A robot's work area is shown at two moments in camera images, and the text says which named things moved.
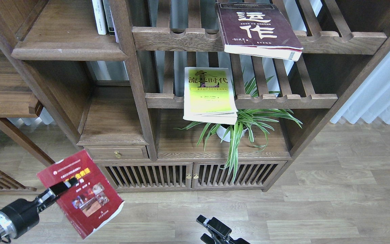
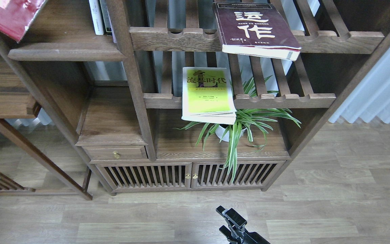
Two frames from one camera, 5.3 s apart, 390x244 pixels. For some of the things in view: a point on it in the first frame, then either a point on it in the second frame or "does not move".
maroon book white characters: x=259 y=29 does not move
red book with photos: x=93 y=200 -> x=12 y=18
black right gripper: x=219 y=232 -> x=236 y=233
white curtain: x=386 y=93 does not move
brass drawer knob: x=117 y=155 does not move
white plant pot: x=221 y=131 does not move
